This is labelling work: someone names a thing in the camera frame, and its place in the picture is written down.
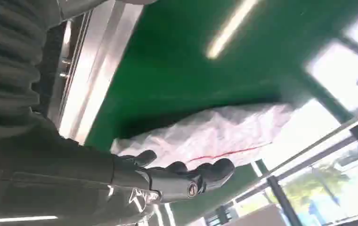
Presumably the green conveyor belt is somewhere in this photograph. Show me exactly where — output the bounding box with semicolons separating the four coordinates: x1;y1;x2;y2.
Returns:
83;0;358;226

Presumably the ribbed grey right arm sleeve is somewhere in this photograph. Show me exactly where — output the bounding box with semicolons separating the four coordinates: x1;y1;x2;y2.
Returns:
0;0;65;143

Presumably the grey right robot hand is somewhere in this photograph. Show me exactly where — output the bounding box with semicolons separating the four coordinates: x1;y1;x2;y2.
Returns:
0;113;236;226

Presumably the silver conveyor side rail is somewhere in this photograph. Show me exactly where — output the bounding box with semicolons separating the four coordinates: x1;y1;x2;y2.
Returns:
46;0;145;145

